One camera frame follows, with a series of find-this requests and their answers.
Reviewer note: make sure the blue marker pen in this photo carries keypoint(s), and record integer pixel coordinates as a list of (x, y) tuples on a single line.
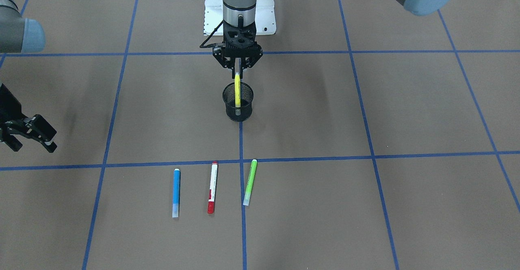
[(175, 206)]

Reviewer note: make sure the green highlighter pen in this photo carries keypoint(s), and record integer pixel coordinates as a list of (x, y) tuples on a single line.
[(250, 182)]

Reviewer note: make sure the blue tape grid lines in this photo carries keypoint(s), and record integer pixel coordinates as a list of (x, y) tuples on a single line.
[(241, 162)]

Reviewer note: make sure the brown paper table cover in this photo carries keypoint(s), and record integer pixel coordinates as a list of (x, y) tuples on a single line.
[(325, 205)]

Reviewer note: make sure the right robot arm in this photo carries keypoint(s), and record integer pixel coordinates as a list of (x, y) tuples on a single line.
[(21, 35)]

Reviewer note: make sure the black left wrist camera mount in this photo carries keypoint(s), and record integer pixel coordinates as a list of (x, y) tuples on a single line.
[(240, 38)]

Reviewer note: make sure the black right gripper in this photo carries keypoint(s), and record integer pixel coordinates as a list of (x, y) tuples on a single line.
[(9, 108)]

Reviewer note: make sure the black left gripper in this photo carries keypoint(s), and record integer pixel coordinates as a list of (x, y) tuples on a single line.
[(219, 59)]

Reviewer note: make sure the red white marker pen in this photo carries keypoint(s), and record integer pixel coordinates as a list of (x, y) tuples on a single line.
[(212, 188)]

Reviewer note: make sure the yellow highlighter pen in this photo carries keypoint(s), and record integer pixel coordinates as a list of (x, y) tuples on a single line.
[(237, 91)]

